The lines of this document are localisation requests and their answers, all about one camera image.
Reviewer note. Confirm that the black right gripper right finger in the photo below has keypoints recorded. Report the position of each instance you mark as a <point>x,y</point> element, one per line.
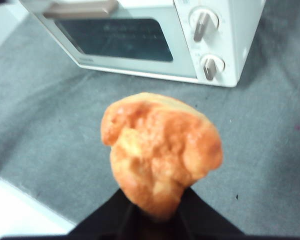
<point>202,220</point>

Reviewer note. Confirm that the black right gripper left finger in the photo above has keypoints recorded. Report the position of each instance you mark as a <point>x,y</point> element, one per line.
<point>110,220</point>

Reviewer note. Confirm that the golden brown bread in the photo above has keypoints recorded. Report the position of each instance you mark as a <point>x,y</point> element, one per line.
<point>162,150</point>

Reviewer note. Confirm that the beige oven knob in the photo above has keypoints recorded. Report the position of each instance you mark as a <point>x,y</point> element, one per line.
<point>211,66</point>
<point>202,23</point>

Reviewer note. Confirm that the white Toshiba toaster oven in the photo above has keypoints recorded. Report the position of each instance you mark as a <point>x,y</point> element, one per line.
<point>242,37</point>

